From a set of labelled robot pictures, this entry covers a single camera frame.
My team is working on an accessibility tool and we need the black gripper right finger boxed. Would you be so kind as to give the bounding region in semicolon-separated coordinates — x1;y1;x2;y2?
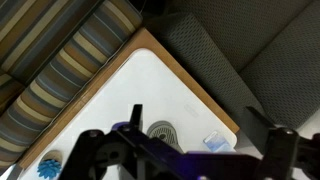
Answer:
244;106;301;180

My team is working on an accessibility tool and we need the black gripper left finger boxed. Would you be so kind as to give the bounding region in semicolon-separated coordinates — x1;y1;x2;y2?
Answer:
129;103;145;134

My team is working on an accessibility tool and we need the gray Keurig coffee maker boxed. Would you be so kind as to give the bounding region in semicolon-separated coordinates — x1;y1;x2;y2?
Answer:
146;120;185;154

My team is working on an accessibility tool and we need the wooden table with white top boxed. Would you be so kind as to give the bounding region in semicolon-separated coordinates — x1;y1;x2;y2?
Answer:
18;27;241;180

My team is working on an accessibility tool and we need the blue tissue pack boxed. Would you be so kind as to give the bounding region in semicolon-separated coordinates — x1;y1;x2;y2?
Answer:
202;130;236;154

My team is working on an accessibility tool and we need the gray fabric couch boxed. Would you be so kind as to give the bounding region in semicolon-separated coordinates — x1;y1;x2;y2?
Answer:
143;0;320;134

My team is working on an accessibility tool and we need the striped seat cushion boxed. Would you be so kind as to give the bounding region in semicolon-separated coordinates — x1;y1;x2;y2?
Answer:
0;0;144;176
0;0;101;114

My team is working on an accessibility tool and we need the blue succulent in pot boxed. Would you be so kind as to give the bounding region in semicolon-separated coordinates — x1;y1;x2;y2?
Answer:
36;149;64;180

